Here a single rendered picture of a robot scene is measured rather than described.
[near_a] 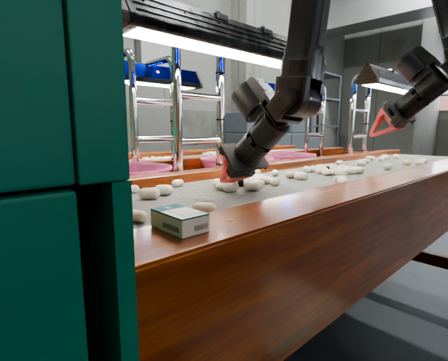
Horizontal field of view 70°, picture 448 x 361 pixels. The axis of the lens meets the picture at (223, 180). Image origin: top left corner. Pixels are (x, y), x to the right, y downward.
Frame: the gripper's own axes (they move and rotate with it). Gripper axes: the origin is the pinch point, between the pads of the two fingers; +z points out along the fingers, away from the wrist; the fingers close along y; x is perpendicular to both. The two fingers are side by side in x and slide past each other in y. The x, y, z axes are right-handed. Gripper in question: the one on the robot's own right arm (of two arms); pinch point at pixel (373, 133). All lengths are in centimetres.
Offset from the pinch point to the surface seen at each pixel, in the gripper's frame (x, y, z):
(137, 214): 6, 69, 8
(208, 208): 9, 60, 4
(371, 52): -263, -549, 96
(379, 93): -192, -549, 130
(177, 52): -36, 41, 11
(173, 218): 13, 73, -5
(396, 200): 19.4, 25.4, -4.4
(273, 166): -9.2, 9.9, 26.6
